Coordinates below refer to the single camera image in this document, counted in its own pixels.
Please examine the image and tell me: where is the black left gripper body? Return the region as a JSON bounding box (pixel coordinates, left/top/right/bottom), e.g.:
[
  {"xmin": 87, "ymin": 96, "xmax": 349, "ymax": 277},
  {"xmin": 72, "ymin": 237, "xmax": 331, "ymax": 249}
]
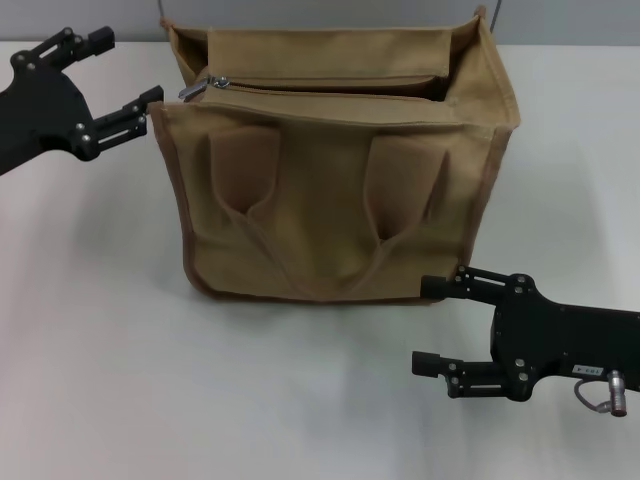
[{"xmin": 0, "ymin": 49, "xmax": 97, "ymax": 177}]

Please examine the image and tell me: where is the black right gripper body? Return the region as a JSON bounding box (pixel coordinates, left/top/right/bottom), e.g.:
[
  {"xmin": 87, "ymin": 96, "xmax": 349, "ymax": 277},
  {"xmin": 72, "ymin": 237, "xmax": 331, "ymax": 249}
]
[{"xmin": 492, "ymin": 272, "xmax": 640, "ymax": 404}]

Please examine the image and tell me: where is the silver metal zipper pull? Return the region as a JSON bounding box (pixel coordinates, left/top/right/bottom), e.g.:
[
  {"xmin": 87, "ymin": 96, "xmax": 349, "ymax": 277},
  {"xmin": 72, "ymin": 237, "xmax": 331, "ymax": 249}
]
[{"xmin": 177, "ymin": 74, "xmax": 232, "ymax": 104}]

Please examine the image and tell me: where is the khaki canvas food bag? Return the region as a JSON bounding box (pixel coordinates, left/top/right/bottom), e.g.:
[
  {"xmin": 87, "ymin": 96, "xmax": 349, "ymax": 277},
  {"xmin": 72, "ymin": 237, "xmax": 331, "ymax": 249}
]
[{"xmin": 148, "ymin": 4, "xmax": 522, "ymax": 305}]

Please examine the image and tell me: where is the right gripper cable with plug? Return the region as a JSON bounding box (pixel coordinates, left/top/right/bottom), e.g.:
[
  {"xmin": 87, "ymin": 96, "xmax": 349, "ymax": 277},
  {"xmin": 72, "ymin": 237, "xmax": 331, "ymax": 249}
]
[{"xmin": 573, "ymin": 368, "xmax": 632, "ymax": 419}]

